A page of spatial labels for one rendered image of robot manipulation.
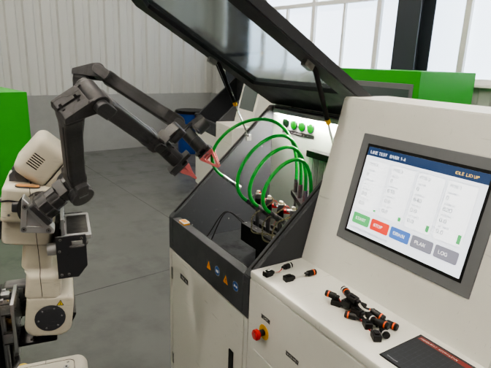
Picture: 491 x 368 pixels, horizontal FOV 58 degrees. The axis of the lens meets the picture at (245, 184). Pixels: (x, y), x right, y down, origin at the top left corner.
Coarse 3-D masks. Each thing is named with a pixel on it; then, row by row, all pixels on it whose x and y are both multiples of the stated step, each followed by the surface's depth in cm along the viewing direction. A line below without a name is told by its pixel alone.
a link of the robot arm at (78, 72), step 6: (78, 66) 178; (84, 66) 179; (90, 66) 179; (72, 72) 178; (78, 72) 178; (84, 72) 179; (90, 72) 179; (72, 78) 179; (78, 78) 179; (90, 78) 186; (96, 78) 184; (84, 120) 182
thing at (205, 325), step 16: (176, 256) 205; (176, 272) 207; (192, 272) 191; (176, 288) 209; (192, 288) 193; (208, 288) 179; (176, 304) 212; (192, 304) 195; (208, 304) 181; (224, 304) 168; (176, 320) 214; (192, 320) 197; (208, 320) 182; (224, 320) 170; (240, 320) 159; (176, 336) 217; (192, 336) 199; (208, 336) 184; (224, 336) 171; (240, 336) 160; (176, 352) 219; (192, 352) 201; (208, 352) 186; (224, 352) 173; (240, 352) 161
